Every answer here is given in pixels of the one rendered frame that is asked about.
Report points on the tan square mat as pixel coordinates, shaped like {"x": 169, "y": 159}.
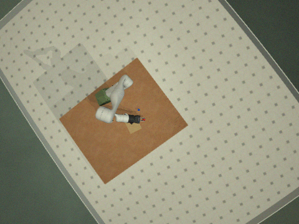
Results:
{"x": 133, "y": 127}

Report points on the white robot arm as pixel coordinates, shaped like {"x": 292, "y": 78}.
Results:
{"x": 116, "y": 95}

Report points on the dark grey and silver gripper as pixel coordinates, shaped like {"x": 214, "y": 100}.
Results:
{"x": 127, "y": 118}

